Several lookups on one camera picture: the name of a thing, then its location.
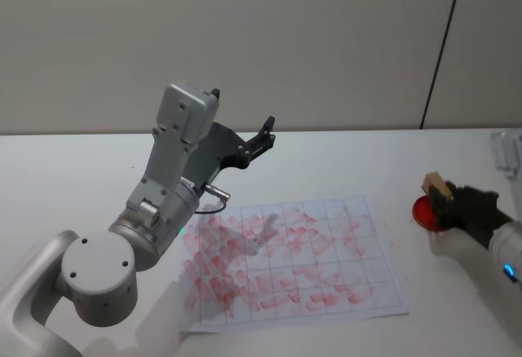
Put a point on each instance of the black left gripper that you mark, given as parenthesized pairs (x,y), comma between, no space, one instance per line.
(226,149)

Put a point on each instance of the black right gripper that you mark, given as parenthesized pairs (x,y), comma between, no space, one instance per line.
(479,214)

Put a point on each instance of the small wooden stamp block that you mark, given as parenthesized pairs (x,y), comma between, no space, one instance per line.
(433,179)

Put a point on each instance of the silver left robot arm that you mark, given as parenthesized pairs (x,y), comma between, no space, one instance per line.
(98,271)

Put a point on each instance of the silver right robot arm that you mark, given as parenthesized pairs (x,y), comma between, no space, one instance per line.
(506,247)

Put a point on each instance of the round red ink pad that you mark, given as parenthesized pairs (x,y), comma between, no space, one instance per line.
(422,212)

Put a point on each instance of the gridded paper with red stamps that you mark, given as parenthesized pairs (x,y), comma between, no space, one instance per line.
(326,283)

